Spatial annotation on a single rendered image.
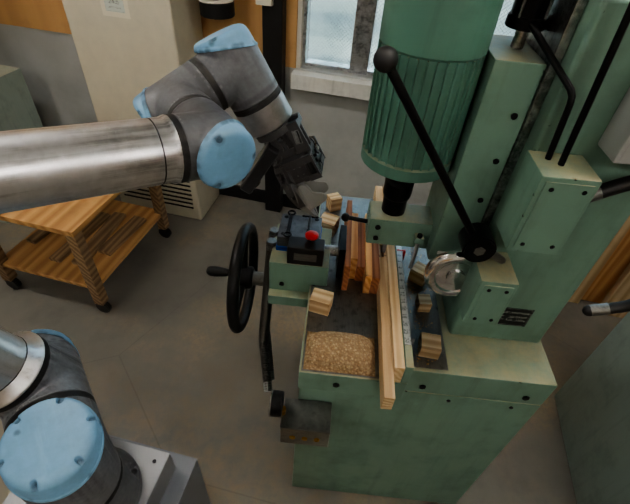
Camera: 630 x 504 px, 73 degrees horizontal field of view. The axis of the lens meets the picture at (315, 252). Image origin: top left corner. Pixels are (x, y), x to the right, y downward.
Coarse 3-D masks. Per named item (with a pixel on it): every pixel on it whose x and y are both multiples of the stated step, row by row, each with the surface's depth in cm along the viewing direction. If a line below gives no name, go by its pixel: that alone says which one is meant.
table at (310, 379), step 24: (360, 216) 118; (336, 240) 110; (312, 288) 97; (336, 288) 98; (360, 288) 98; (312, 312) 92; (336, 312) 93; (360, 312) 93; (312, 384) 84; (336, 384) 83; (360, 384) 83
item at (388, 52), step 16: (384, 48) 57; (384, 64) 57; (400, 80) 60; (400, 96) 61; (416, 112) 63; (416, 128) 64; (432, 144) 66; (432, 160) 68; (448, 176) 70; (448, 192) 71; (464, 208) 74; (464, 224) 76; (480, 224) 78; (464, 240) 77; (480, 240) 75; (464, 256) 79; (480, 256) 78; (496, 256) 80
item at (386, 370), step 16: (384, 256) 101; (384, 272) 97; (384, 288) 93; (384, 304) 90; (384, 320) 87; (384, 336) 84; (384, 352) 81; (384, 368) 79; (384, 384) 76; (384, 400) 75
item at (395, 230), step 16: (368, 208) 96; (416, 208) 94; (368, 224) 92; (384, 224) 91; (400, 224) 91; (416, 224) 90; (432, 224) 90; (368, 240) 94; (384, 240) 94; (400, 240) 94
